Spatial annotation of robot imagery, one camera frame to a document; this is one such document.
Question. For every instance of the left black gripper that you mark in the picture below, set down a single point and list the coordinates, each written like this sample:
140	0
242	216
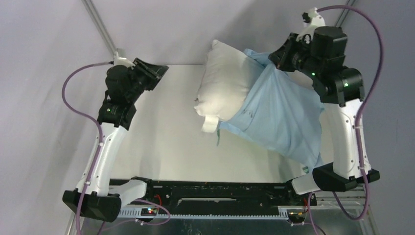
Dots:
152	72

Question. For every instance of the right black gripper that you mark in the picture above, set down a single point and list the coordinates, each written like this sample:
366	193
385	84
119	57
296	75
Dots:
280	57

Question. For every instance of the light blue pillowcase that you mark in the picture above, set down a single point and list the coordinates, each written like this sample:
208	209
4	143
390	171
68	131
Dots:
280	115

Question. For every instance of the white pillow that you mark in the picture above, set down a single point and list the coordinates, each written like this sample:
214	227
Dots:
228	77

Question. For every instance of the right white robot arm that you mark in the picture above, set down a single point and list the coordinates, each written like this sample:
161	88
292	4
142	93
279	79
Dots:
342	94

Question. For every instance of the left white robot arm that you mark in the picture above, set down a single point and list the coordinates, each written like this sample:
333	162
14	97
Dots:
92	197

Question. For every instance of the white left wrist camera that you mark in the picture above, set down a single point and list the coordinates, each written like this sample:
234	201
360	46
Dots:
119	58

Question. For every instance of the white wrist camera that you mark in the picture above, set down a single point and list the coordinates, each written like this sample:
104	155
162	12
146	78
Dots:
313	20
119	58

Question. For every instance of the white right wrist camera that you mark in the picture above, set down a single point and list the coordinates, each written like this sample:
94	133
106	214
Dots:
313	20

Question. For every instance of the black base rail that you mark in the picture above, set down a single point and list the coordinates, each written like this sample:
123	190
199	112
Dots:
219	200

